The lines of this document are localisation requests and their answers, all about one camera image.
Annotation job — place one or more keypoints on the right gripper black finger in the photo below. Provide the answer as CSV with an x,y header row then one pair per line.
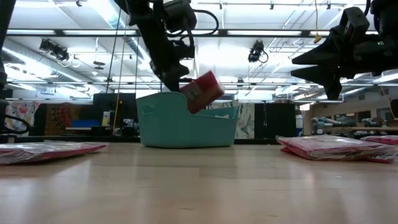
x,y
329,76
326,53

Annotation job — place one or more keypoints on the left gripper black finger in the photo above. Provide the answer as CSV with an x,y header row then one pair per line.
x,y
168,82
177,81

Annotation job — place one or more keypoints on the red popcorn bag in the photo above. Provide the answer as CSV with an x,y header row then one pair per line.
x,y
202,91
335,147
384,140
37,152
381,160

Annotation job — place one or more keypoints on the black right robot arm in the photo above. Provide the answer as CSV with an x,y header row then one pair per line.
x,y
388,53

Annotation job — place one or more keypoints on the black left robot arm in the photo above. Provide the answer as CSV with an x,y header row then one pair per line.
x,y
155,31

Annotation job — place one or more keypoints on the teal plastic basket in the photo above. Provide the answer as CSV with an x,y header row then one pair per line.
x,y
174,130

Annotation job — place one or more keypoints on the large black screen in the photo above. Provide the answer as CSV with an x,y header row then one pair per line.
x,y
124,104

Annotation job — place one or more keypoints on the wooden workbench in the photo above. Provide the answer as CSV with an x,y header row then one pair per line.
x,y
357,128

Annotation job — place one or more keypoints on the tall black locker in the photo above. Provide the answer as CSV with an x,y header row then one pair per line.
x,y
275,121

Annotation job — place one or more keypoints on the marble pattern panel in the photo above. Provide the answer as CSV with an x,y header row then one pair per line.
x,y
245,124

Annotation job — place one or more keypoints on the blue box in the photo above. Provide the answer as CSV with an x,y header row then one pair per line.
x,y
81,123

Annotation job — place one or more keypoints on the dark patterned tapestry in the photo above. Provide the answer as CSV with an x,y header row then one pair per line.
x,y
59,115

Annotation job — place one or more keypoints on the floral colourful fabric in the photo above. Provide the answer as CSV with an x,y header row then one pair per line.
x,y
23,113

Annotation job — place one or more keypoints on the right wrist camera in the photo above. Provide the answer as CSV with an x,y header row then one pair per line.
x,y
354,23

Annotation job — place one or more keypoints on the black rig camera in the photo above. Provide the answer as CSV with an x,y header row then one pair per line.
x,y
256,51
54,49

